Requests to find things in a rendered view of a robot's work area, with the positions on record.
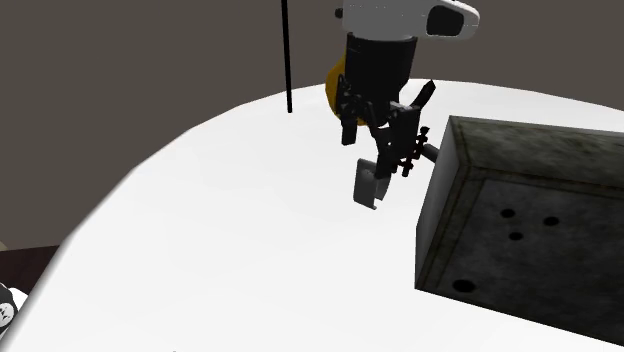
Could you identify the thin black pole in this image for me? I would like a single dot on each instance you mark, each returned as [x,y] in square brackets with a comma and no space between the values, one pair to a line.
[286,53]

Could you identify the black and white object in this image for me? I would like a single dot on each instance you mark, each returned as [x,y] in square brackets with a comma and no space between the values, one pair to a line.
[7,307]

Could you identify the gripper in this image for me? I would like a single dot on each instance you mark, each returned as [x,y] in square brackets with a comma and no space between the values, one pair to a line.
[378,63]

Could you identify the grey curved object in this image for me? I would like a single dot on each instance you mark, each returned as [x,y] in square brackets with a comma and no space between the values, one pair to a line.
[363,185]

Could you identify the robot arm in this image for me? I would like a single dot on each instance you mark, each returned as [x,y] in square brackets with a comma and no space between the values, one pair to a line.
[390,17]

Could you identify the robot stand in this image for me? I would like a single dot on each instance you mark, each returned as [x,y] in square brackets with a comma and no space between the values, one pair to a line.
[526,234]

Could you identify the yellow round object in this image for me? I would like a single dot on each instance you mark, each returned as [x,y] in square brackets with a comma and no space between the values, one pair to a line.
[334,90]

